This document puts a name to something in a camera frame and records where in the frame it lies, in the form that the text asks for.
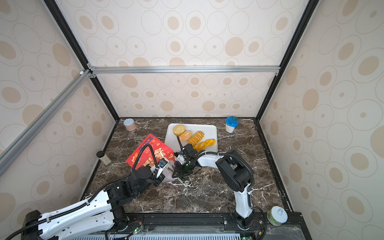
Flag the oval fake bread roll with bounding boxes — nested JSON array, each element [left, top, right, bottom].
[[179, 131, 193, 142]]

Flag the clear jar pink contents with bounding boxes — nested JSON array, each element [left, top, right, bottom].
[[123, 119, 137, 132]]

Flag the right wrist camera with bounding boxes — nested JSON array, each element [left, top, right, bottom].
[[176, 154, 186, 164]]

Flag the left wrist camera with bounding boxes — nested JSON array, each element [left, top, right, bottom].
[[155, 158, 169, 179]]

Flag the twisted yellow fake bread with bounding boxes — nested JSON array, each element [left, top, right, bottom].
[[194, 139, 216, 151]]

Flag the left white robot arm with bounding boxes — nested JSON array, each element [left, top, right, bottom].
[[7, 144, 169, 240]]

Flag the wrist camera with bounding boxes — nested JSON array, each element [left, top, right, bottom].
[[155, 158, 169, 179], [176, 154, 186, 164]]

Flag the horizontal aluminium frame bar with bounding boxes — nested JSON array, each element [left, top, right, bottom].
[[91, 66, 280, 74]]

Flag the white rectangular tray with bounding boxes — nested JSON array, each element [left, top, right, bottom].
[[164, 124, 218, 152]]

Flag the left diagonal aluminium bar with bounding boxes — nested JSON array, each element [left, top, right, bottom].
[[1, 70, 91, 175]]

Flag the round fake bread bun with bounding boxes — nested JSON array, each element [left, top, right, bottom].
[[173, 125, 186, 136]]

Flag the red paper gift bag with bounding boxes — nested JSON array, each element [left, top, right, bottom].
[[126, 134, 178, 183]]

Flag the white cup blue lid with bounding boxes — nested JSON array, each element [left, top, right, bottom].
[[225, 116, 239, 134]]

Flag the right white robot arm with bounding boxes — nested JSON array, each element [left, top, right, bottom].
[[172, 137, 266, 230]]

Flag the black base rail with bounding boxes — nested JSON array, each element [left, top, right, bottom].
[[110, 212, 311, 240]]

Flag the ridged fake bread stack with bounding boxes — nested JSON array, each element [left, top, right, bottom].
[[188, 131, 205, 146]]

